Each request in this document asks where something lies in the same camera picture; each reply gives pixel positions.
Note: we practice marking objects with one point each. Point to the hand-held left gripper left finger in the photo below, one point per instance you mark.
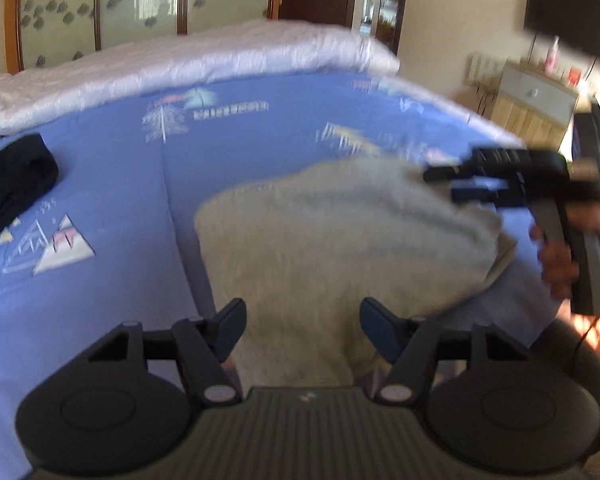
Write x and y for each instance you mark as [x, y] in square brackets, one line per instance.
[230, 327]

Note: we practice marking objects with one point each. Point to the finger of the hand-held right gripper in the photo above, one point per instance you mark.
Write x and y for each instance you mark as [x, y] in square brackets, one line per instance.
[447, 172]
[480, 194]

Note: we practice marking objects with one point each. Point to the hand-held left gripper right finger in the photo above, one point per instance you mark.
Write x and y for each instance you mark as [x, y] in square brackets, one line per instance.
[380, 327]

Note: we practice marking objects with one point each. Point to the beige grey towel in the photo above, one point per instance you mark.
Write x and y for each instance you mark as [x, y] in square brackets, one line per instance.
[330, 240]

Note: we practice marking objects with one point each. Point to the person's right hand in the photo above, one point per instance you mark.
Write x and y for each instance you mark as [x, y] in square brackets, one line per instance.
[557, 265]

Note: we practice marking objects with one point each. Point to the wooden cabinet with grey drawer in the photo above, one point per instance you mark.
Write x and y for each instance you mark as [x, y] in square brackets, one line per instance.
[530, 105]

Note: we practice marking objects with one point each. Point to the small red box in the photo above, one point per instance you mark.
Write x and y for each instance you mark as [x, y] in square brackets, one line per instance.
[574, 76]

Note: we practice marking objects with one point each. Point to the blue printed bedsheet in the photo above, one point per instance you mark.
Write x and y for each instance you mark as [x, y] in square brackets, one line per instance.
[130, 270]

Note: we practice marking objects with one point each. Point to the white pink bottle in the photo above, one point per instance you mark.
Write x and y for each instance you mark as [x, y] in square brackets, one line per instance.
[553, 55]

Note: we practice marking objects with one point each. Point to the black cloth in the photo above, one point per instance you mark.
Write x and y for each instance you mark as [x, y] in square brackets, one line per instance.
[15, 180]

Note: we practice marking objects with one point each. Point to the white floral quilt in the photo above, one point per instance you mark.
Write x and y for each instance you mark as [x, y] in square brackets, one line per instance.
[180, 60]

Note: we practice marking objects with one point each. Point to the wardrobe with frosted sliding doors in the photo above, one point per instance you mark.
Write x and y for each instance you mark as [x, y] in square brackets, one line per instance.
[140, 0]

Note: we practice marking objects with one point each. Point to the white wall radiator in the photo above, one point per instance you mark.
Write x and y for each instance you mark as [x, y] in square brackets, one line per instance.
[482, 67]

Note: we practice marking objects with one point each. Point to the black wall television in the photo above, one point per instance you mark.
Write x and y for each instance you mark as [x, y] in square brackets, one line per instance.
[570, 10]

